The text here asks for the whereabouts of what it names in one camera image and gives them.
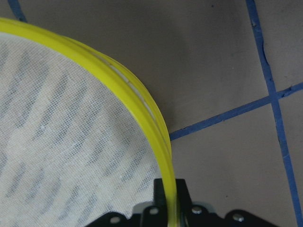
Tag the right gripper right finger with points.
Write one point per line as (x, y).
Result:
(183, 196)

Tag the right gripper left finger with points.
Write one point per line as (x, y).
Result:
(159, 197)

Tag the yellow top steamer layer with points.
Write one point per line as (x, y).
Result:
(80, 135)

